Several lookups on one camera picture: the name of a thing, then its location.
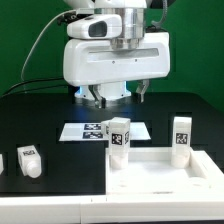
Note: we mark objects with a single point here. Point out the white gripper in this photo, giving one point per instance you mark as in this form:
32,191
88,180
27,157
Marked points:
91,59

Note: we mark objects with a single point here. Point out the white square tabletop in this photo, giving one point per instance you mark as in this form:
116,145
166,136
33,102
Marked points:
149,170

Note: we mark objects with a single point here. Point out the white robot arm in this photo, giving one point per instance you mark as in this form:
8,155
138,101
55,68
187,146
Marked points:
134,28

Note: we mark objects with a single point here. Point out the white paper with markers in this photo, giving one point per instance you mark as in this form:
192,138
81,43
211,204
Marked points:
92,132

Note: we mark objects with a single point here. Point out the black camera on stand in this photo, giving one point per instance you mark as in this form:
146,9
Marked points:
70,16

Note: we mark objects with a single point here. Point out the white L-shaped obstacle wall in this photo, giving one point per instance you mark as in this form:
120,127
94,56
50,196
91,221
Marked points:
107,208

